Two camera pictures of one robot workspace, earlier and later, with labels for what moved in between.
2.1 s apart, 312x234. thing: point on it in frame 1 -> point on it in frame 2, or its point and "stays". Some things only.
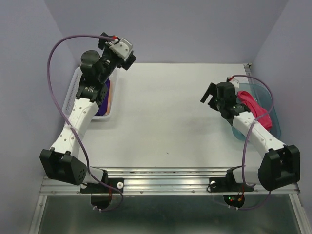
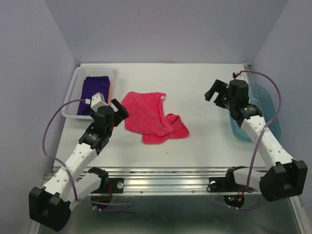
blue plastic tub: x=261 y=95 stays
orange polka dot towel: x=109 y=97 stays
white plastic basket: x=115 y=90 stays
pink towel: x=261 y=115 -> x=147 y=118
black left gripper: x=101 y=45 -> x=122 y=110
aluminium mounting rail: x=160 y=181 stays
